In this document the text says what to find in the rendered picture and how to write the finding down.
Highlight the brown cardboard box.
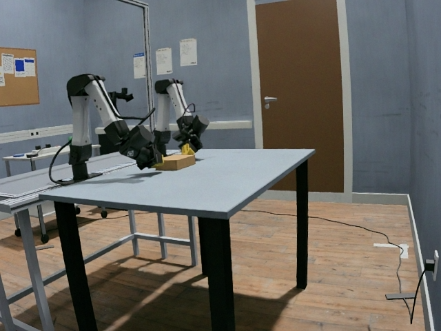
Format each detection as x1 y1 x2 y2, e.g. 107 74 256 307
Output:
156 154 196 170

